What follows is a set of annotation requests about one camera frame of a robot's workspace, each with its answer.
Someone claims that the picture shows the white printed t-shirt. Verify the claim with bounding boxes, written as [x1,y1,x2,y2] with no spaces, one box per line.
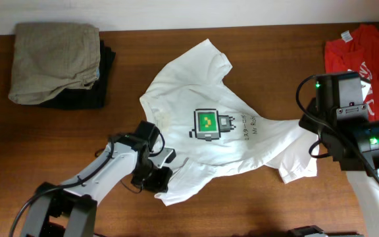
[139,40,318,206]

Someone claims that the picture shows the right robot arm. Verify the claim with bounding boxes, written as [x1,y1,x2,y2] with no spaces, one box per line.
[299,71,379,236]

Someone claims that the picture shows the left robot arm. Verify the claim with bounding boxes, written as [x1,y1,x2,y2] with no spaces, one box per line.
[19,134,176,236]

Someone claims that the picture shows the red printed t-shirt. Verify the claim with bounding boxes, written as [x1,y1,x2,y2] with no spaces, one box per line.
[324,24,379,121]

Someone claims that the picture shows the folded black garment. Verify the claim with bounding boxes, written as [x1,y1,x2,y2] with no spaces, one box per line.
[38,40,116,110]

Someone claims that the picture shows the folded khaki shorts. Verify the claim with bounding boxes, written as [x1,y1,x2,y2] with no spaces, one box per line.
[9,22,101,105]

